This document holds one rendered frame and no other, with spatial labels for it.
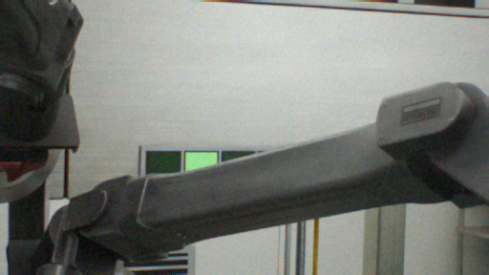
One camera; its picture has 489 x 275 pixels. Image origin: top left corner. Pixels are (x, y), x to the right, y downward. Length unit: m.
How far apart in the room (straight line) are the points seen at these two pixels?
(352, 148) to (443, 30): 0.99
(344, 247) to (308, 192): 3.57
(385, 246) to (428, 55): 0.38
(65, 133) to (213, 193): 0.21
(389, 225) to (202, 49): 0.55
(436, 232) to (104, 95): 3.22
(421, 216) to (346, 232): 0.38
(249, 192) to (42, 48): 0.20
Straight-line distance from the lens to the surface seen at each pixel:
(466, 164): 0.68
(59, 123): 1.01
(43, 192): 1.16
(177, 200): 0.88
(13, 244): 1.10
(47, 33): 0.80
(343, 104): 1.64
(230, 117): 1.56
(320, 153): 0.79
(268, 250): 4.20
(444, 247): 4.61
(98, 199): 0.95
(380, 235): 1.88
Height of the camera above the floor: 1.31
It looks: 3 degrees down
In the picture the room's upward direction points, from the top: 2 degrees clockwise
